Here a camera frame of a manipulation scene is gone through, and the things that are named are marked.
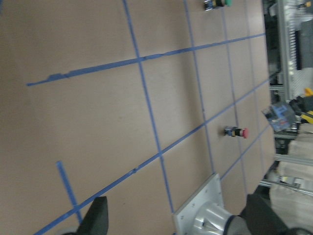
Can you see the green push button switch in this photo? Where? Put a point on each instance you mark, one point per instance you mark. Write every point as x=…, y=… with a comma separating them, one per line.
x=215, y=4

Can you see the yellow push button switch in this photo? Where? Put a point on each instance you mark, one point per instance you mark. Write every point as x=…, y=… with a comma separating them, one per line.
x=281, y=115

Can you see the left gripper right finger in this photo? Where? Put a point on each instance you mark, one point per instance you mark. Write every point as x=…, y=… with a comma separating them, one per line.
x=261, y=219

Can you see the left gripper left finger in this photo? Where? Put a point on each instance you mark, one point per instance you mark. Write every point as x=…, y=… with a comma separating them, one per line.
x=96, y=220

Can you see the red push button switch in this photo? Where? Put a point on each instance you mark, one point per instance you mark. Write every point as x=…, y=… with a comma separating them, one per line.
x=234, y=131

